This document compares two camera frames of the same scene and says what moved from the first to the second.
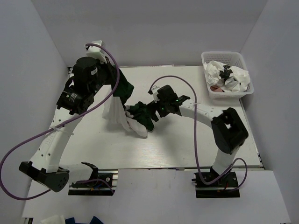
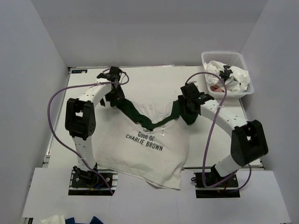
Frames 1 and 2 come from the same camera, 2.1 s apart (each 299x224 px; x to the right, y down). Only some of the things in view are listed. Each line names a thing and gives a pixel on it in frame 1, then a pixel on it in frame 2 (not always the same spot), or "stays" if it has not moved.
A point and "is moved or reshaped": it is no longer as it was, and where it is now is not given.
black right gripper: (153, 106) to (185, 100)
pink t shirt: (215, 88) stays
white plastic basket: (229, 59) stays
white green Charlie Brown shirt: (137, 117) is moved or reshaped
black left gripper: (103, 65) to (119, 95)
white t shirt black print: (231, 79) stays
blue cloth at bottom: (95, 220) stays
